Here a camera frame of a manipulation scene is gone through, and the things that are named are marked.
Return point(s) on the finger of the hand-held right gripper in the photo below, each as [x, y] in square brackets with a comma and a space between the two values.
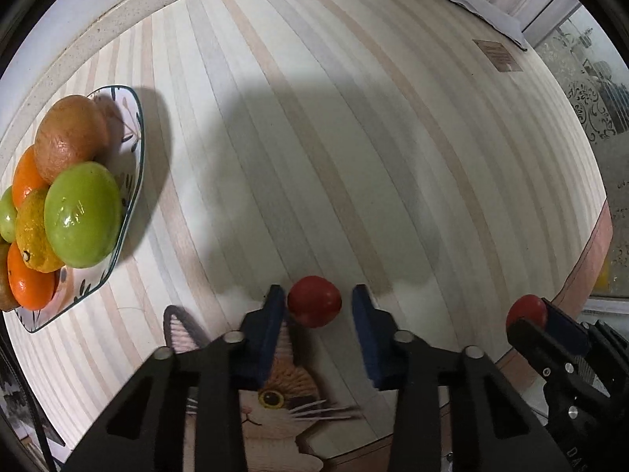
[538, 349]
[565, 324]

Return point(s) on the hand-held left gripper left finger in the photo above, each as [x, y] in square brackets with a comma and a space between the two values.
[268, 337]

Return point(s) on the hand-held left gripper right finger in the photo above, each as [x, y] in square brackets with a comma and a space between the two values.
[371, 339]

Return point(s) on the red cherry tomato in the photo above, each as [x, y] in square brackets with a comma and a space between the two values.
[314, 307]
[527, 309]

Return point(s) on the green apple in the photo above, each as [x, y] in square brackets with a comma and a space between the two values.
[83, 214]
[7, 214]

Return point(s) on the bright orange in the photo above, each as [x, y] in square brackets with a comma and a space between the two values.
[29, 280]
[27, 177]

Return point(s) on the yellow orange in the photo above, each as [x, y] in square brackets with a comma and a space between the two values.
[37, 231]

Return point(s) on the floral oval plate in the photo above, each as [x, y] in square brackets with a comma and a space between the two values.
[128, 123]

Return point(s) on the dark red apple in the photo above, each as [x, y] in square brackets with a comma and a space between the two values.
[4, 280]

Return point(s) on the brown apple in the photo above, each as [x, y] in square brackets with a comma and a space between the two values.
[71, 137]

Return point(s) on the striped cat print mat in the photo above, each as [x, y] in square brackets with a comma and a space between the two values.
[344, 132]

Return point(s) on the patterned glass door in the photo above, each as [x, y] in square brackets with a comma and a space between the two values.
[589, 88]

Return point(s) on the white folded cloth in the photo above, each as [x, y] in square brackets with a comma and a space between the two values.
[479, 5]

